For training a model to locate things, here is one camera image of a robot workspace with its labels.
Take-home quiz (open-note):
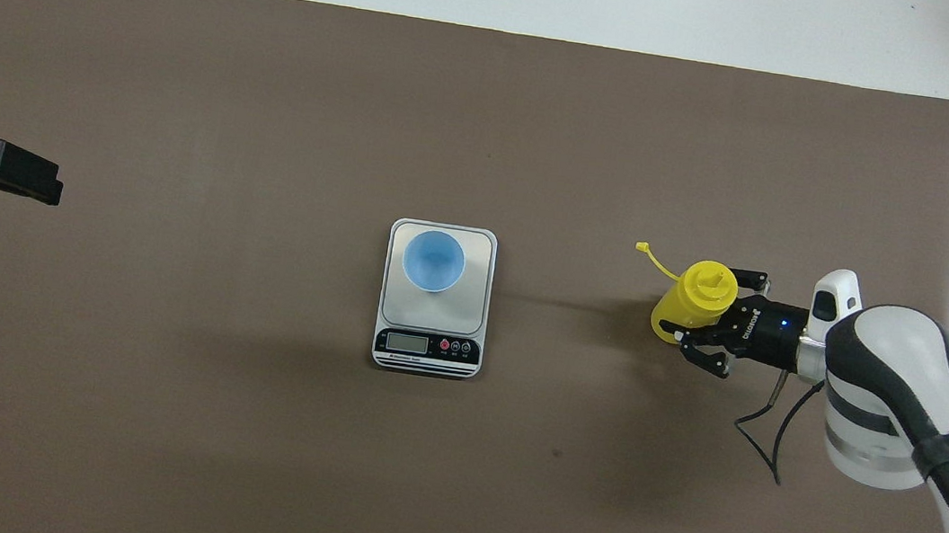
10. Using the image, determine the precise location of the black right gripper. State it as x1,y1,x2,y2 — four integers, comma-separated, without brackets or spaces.
670,262,813,387

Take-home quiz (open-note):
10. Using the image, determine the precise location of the yellow squeeze bottle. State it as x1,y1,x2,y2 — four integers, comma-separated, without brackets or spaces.
624,241,744,353

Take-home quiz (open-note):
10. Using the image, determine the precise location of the blue plastic cup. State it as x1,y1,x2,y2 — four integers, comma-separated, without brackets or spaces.
398,227,469,298

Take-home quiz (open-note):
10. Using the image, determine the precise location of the silver digital kitchen scale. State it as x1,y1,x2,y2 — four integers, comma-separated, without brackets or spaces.
371,217,500,381

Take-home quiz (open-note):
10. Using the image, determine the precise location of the brown table mat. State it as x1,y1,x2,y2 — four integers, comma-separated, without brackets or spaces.
0,0,949,533

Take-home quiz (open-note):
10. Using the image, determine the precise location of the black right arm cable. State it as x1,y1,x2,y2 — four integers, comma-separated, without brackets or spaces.
727,368,829,490

